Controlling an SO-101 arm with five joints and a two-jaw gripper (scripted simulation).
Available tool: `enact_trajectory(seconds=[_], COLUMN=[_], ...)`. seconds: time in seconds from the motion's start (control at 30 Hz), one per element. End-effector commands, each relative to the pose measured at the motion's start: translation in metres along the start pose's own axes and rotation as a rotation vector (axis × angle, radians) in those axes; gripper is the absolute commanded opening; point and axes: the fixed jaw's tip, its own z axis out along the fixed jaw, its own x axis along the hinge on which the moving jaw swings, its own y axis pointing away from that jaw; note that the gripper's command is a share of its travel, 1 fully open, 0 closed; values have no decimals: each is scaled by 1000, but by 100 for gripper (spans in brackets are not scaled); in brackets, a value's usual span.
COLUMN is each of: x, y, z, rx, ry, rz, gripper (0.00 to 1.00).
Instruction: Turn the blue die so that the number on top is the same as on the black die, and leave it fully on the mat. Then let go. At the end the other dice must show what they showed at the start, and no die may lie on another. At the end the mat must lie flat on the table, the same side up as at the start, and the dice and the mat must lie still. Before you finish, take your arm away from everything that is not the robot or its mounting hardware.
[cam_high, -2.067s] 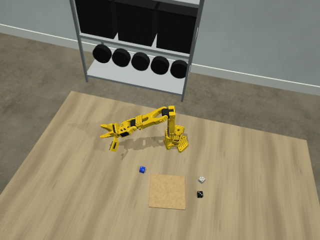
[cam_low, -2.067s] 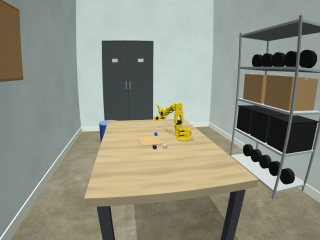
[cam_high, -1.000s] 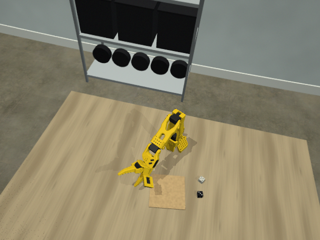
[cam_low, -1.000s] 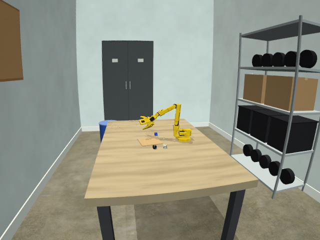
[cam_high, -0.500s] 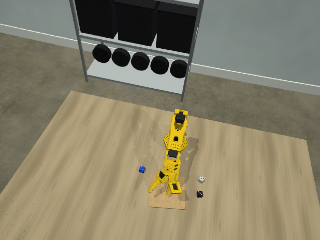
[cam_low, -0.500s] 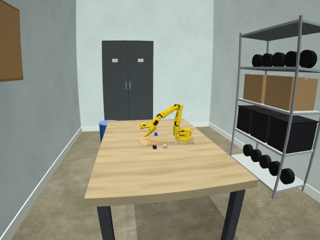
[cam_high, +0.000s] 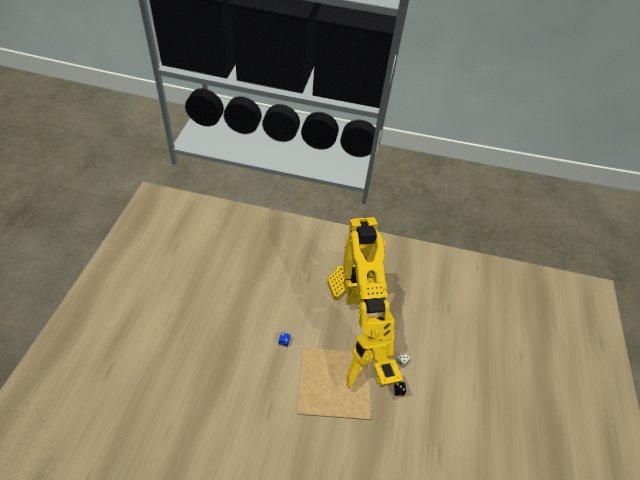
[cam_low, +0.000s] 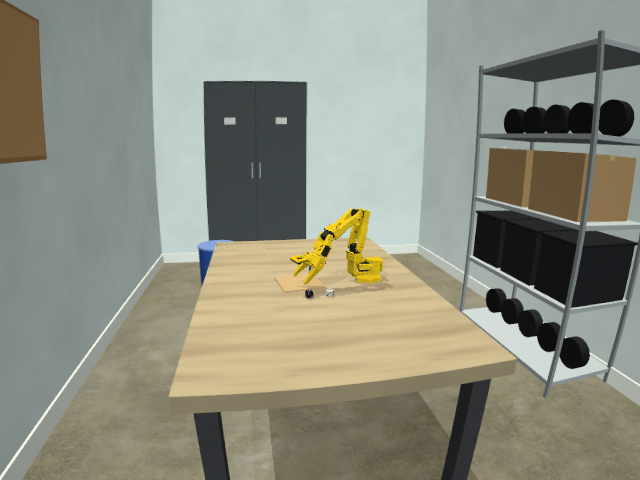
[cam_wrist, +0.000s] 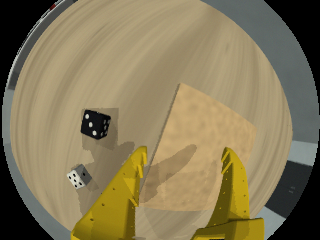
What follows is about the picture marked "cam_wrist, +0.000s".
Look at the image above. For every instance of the black die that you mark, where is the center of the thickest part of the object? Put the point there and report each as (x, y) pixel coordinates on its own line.
(95, 124)

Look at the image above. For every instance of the white die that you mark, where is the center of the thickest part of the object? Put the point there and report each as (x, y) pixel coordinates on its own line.
(79, 177)

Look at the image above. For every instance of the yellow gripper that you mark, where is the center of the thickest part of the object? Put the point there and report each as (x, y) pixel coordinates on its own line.
(112, 216)

